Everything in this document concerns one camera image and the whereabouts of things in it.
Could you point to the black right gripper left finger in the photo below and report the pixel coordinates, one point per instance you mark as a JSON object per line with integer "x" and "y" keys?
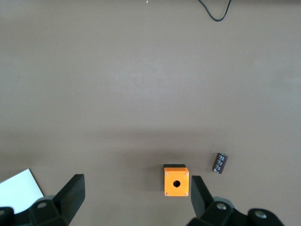
{"x": 68, "y": 200}

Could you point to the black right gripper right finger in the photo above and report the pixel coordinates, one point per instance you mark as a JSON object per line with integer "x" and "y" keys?
{"x": 202, "y": 202}

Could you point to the white drawer cabinet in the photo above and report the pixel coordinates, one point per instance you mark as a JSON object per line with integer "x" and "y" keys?
{"x": 16, "y": 190}

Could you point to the orange button enclosure box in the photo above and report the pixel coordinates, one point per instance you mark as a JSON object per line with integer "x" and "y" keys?
{"x": 170, "y": 188}

